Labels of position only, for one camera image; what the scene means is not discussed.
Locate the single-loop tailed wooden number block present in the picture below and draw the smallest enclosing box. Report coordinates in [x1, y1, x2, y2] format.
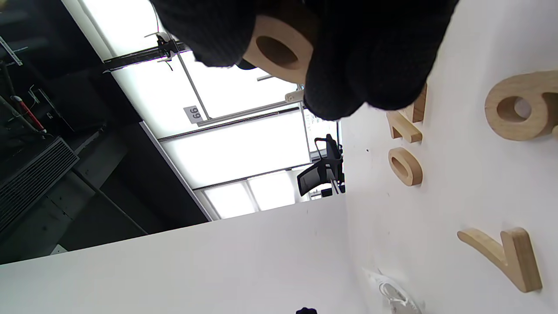
[485, 70, 558, 141]
[242, 15, 315, 84]

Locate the person's right hand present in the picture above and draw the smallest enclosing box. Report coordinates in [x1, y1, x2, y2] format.
[150, 0, 460, 122]

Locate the black ceiling vent grille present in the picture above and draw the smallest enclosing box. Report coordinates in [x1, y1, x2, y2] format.
[0, 137, 80, 232]

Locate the black chrome-base office chair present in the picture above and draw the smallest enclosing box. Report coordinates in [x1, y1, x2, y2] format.
[296, 134, 346, 197]

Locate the straight wooden number block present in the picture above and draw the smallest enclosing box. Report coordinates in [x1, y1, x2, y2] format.
[386, 111, 423, 143]

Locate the small white sign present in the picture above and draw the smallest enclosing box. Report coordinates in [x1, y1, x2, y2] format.
[183, 105, 204, 125]

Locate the angled bent wooden number block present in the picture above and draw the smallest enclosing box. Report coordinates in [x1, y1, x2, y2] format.
[457, 227, 543, 294]

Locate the white drawstring cloth bag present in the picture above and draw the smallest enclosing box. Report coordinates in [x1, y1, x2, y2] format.
[362, 268, 423, 314]

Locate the oval ring wooden number block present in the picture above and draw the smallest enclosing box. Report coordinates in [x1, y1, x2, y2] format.
[388, 147, 423, 187]

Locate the white roller blind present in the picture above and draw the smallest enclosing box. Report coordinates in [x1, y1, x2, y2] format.
[111, 51, 302, 138]
[160, 109, 313, 189]
[194, 178, 259, 221]

